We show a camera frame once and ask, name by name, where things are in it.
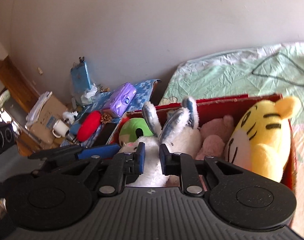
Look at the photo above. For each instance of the red cardboard box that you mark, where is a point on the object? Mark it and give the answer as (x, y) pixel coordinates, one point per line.
(236, 106)

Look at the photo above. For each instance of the cartoon print bed sheet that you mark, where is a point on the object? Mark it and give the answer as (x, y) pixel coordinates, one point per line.
(254, 71)

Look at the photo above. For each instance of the green hooded doll plush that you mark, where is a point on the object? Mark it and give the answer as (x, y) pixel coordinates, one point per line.
(132, 130)

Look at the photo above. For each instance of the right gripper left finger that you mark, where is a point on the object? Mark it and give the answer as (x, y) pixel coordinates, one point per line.
(115, 171)

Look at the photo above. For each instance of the yellow tiger plush toy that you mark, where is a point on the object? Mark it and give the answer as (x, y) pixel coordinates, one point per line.
(261, 140)

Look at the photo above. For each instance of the blue hanging pouch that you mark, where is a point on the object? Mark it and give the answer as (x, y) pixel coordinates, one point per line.
(80, 78)

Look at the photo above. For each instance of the white mug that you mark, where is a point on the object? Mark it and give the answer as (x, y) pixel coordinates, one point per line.
(60, 129)

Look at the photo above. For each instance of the red oval case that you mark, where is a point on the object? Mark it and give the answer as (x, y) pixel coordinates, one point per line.
(89, 126)

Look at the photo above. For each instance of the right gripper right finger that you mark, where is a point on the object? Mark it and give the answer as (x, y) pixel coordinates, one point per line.
(190, 172)

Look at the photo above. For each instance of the white bunny plush plaid ears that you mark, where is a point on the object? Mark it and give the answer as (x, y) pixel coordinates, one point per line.
(189, 141)

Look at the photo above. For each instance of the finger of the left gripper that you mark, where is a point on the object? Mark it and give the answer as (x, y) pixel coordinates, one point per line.
(105, 151)

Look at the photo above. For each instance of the purple tissue pack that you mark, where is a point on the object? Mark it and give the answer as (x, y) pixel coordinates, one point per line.
(119, 100)

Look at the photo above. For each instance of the black smartphone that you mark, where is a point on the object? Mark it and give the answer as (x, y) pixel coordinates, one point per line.
(105, 134)

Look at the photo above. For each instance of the pink bear plush toy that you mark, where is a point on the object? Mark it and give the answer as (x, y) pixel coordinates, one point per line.
(215, 134)

